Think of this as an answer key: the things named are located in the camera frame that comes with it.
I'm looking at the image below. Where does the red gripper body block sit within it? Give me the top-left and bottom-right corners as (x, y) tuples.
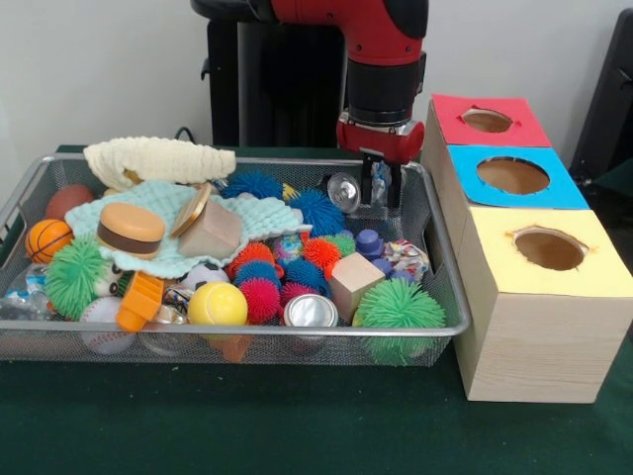
(336, 112), (425, 164)

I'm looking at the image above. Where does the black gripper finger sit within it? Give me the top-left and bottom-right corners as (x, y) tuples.
(360, 151), (376, 204)
(387, 161), (403, 209)

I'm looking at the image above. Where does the clear plastic bottle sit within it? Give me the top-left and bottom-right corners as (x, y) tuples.
(370, 160), (393, 204)

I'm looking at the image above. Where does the crushed red soda can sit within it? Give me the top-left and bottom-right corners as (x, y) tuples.
(325, 172), (361, 215)

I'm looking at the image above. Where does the cream waffle cloth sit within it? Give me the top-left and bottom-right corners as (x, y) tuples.
(83, 136), (237, 193)

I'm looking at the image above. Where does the wooden box with three holes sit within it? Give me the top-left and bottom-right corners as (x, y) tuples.
(419, 93), (633, 405)

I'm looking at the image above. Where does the crumpled printed paper ball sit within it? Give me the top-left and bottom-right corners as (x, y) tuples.
(383, 239), (430, 283)

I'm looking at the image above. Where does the large green spiky ball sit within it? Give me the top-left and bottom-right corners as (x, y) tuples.
(353, 277), (448, 367)

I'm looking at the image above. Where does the plain wooden block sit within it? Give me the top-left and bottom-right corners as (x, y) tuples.
(178, 199), (244, 261)

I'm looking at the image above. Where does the yellow ball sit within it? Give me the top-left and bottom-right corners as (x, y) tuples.
(187, 281), (249, 328)

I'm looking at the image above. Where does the light teal waffle cloth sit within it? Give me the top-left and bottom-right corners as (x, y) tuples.
(64, 180), (314, 276)

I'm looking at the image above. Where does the black chair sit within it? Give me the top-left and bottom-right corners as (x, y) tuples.
(568, 8), (633, 199)

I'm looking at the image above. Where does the toy hamburger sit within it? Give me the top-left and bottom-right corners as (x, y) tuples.
(96, 202), (167, 261)

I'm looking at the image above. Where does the dark green tablecloth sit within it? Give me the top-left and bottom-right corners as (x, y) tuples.
(0, 143), (633, 475)

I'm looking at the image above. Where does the orange plastic toy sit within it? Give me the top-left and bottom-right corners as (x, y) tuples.
(116, 273), (165, 333)

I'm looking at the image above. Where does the small brown football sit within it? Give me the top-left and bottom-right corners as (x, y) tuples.
(46, 184), (96, 222)

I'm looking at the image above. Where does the small orange basketball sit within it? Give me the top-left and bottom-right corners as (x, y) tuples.
(25, 219), (75, 265)

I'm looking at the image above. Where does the shallow wire mesh bin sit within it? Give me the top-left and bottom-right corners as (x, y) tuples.
(0, 152), (471, 368)

